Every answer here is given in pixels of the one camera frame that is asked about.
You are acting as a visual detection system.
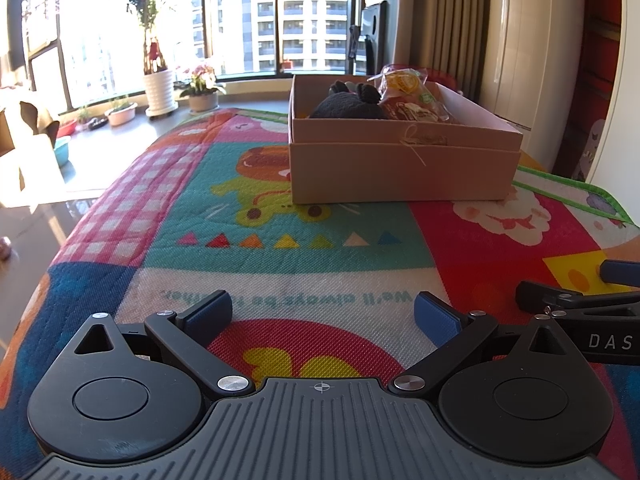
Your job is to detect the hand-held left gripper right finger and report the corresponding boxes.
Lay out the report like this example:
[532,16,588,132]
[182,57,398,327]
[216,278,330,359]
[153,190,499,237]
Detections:
[389,291,596,398]

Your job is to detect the large black-framed window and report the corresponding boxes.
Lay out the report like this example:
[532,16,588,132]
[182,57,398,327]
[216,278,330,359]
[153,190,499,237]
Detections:
[0,0,373,116]

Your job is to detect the colourful printed play mat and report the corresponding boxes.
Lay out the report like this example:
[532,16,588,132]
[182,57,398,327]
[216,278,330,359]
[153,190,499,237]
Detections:
[0,107,640,480]

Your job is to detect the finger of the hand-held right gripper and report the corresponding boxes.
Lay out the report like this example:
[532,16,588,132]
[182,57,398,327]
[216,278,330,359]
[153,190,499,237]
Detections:
[515,280,640,320]
[599,259,640,286]

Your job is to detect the red printed wall panel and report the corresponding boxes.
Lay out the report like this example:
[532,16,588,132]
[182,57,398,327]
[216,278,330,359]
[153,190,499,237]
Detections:
[550,0,626,181]

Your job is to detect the white oval planter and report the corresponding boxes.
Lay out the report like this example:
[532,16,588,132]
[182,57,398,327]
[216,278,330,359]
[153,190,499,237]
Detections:
[105,95,138,127]

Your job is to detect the black standing device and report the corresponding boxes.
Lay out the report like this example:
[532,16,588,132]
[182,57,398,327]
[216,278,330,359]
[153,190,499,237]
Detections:
[348,1,388,78]

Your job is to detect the bread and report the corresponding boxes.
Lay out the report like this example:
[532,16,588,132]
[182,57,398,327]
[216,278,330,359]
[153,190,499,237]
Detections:
[369,64,436,103]

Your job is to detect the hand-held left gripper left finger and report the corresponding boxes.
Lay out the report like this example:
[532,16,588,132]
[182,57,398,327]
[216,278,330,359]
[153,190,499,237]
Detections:
[52,290,257,397]

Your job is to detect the beige curtain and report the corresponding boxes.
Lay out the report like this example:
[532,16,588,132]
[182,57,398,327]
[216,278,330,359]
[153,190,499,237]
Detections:
[392,0,493,106]

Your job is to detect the brown balls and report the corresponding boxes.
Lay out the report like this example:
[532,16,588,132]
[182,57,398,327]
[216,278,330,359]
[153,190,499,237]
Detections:
[379,84,458,124]

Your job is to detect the black plush toy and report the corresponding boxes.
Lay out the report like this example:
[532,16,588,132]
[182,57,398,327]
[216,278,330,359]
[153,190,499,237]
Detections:
[309,80,388,120]

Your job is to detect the potted pink orchid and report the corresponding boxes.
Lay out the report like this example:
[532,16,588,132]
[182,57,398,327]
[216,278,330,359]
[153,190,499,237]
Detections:
[177,62,227,113]

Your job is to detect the beige cardboard box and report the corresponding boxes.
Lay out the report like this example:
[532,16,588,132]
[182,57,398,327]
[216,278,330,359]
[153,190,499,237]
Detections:
[288,74,523,204]

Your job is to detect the teal plastic basin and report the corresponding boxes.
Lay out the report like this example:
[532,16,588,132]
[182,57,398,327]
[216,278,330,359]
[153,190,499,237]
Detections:
[52,135,72,167]

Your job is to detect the white standing air conditioner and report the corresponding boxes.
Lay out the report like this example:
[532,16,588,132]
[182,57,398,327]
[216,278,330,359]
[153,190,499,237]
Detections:
[477,0,591,171]

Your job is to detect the potted palm in white pot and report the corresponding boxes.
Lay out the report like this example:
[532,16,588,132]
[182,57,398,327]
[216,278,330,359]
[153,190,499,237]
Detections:
[102,0,180,117]

